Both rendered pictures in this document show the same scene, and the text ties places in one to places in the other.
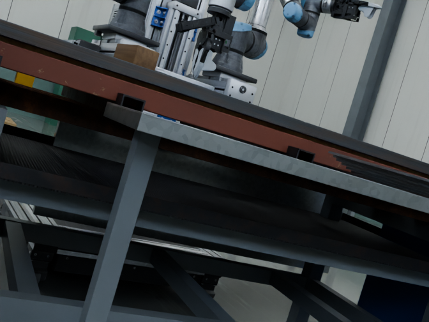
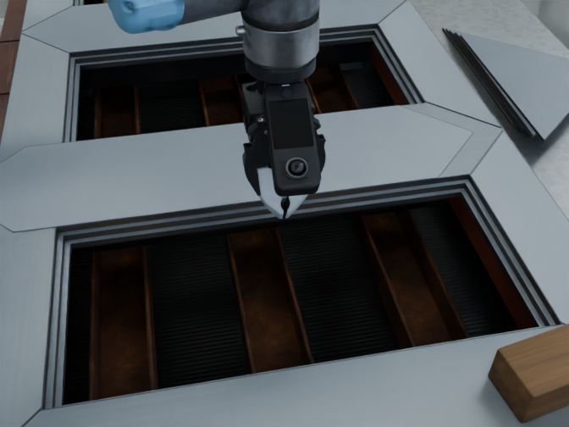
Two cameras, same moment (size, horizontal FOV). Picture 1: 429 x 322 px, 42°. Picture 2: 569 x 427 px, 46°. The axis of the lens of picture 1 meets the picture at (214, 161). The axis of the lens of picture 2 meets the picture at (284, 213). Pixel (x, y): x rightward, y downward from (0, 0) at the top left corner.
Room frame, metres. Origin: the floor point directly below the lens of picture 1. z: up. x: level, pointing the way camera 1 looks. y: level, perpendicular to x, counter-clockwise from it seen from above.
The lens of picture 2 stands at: (1.51, 0.69, 1.45)
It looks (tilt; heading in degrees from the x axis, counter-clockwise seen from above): 43 degrees down; 284
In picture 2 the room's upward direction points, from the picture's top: straight up
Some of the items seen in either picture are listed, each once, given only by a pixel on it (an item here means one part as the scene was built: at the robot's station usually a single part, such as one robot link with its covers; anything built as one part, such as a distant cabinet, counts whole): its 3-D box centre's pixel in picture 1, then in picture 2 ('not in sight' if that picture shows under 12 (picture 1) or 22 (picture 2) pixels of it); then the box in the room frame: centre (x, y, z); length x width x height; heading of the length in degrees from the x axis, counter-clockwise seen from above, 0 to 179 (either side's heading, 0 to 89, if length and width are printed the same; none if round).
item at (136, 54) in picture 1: (135, 57); (559, 367); (1.33, 0.25, 0.87); 0.12 x 0.06 x 0.05; 35
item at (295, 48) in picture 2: (221, 4); (277, 35); (1.66, 0.11, 1.12); 0.08 x 0.08 x 0.05
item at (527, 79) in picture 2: (422, 188); (532, 72); (1.32, -0.49, 0.77); 0.45 x 0.20 x 0.04; 115
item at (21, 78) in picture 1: (27, 68); not in sight; (1.67, 0.62, 0.78); 0.05 x 0.05 x 0.19; 25
